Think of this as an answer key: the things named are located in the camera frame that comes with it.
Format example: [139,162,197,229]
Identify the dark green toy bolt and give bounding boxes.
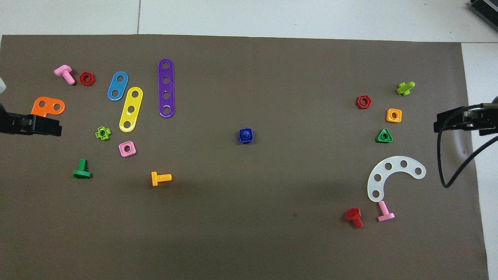
[73,158,92,179]

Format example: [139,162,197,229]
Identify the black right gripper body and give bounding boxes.
[466,102,498,137]

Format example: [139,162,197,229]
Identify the orange angled toy plate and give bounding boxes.
[31,96,66,117]

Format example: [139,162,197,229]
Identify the brown table mat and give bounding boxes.
[0,34,490,280]

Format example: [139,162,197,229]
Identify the blue two-hole toy strip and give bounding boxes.
[107,71,129,102]

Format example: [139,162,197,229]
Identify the pink toy bolt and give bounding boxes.
[377,200,396,222]
[54,64,76,86]

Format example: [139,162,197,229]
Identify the yellow three-hole toy strip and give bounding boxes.
[119,86,144,133]

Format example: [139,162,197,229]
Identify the orange toy bolt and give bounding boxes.
[151,171,172,187]

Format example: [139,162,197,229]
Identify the lime green toy bolt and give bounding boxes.
[396,81,416,96]

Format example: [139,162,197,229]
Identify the red toy bolt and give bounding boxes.
[345,207,364,229]

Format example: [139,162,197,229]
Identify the purple four-hole toy strip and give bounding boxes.
[158,58,175,118]

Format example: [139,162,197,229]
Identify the green triangular toy nut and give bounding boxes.
[376,128,394,144]

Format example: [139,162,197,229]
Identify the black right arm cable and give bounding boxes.
[437,103,498,189]

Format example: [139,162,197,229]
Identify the white curved toy strip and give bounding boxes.
[367,156,427,203]

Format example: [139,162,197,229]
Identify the dark ribbed device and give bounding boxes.
[468,0,498,21]

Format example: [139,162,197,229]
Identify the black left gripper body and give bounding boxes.
[0,103,33,135]

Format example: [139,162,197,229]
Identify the pink square toy nut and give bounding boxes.
[118,140,137,158]

